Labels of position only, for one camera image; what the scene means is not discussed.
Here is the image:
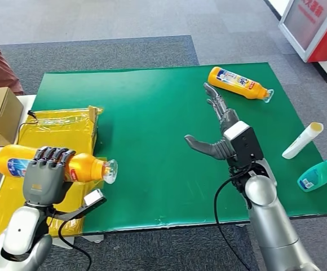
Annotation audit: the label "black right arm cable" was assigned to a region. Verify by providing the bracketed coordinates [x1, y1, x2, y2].
[213, 164, 252, 271]

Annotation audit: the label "red and white display stand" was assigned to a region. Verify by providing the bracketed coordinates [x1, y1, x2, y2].
[278, 0, 327, 64]

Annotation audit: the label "white tube with yellow cap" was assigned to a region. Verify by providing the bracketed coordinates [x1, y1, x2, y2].
[282, 122, 325, 160]

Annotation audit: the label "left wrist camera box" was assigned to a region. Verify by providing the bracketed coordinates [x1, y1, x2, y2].
[54, 189, 108, 222]

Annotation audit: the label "green table mat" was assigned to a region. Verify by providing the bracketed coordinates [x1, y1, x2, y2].
[32, 63, 327, 234]

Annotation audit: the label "teal plastic bottle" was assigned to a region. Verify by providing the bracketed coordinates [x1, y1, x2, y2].
[297, 159, 327, 193]

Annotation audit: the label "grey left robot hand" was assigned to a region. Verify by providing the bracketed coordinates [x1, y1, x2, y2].
[22, 146, 77, 208]

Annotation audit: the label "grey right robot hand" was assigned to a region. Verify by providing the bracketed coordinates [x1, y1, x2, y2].
[184, 82, 240, 161]

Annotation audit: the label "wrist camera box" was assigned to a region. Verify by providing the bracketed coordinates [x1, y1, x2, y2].
[54, 189, 108, 222]
[224, 120, 264, 170]

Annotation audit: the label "brown cardboard box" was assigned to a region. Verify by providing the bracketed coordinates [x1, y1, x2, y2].
[0, 87, 24, 150]

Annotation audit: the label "orange bottle with clear cap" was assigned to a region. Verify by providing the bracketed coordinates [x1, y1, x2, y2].
[0, 144, 118, 185]
[207, 66, 274, 104]

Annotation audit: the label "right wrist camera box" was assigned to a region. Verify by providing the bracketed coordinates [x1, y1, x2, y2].
[224, 120, 264, 170]

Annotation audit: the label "yellow plastic covered box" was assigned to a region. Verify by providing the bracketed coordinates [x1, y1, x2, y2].
[0, 106, 108, 244]

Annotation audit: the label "thin black cable with plug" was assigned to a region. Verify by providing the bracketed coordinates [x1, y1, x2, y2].
[0, 110, 39, 152]

